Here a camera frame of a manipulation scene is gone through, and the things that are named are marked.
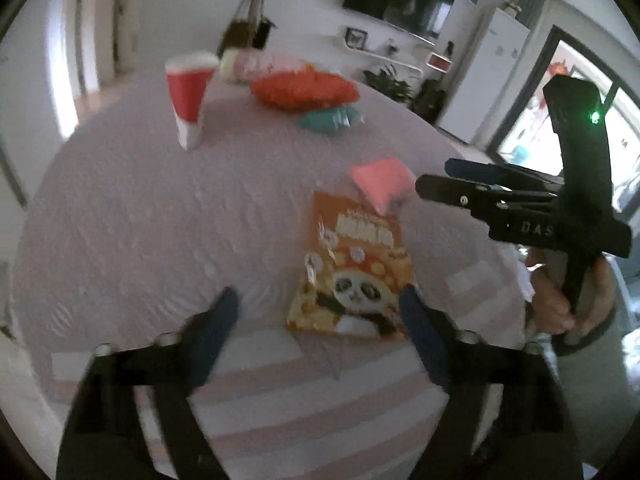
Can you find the red paper cup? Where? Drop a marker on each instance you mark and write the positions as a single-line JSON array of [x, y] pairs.
[[188, 76]]

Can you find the red box shelf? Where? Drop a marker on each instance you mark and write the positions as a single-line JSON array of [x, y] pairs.
[[438, 62]]

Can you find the framed butterfly picture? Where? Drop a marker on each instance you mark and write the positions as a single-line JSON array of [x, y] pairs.
[[356, 38]]

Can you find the potted green plant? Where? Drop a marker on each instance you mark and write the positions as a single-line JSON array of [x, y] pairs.
[[386, 81]]

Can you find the pink white bottle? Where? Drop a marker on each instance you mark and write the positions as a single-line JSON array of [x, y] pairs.
[[246, 65]]

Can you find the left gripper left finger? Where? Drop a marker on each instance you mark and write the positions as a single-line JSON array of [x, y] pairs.
[[207, 333]]

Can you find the right hand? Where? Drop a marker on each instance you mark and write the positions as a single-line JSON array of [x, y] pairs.
[[550, 308]]

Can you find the red plastic bag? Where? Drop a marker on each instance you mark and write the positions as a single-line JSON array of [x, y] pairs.
[[304, 91]]

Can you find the brown hanging bag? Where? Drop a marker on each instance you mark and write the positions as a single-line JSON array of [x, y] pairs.
[[237, 33]]

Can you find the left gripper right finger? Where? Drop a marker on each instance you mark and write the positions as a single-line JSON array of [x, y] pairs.
[[430, 333]]

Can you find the glass balcony door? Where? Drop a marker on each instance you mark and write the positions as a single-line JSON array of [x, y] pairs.
[[574, 109]]

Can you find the black hanging bag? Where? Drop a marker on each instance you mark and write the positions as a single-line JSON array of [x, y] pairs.
[[262, 33]]

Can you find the teal crumpled wrapper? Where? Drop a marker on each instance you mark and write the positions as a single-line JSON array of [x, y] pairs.
[[330, 120]]

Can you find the white refrigerator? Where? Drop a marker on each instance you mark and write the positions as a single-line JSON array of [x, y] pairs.
[[495, 51]]

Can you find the pink crumpled paper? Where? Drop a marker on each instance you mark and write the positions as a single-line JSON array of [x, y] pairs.
[[384, 183]]

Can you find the orange panda snack bag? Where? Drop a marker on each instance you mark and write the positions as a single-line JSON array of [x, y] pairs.
[[355, 267]]

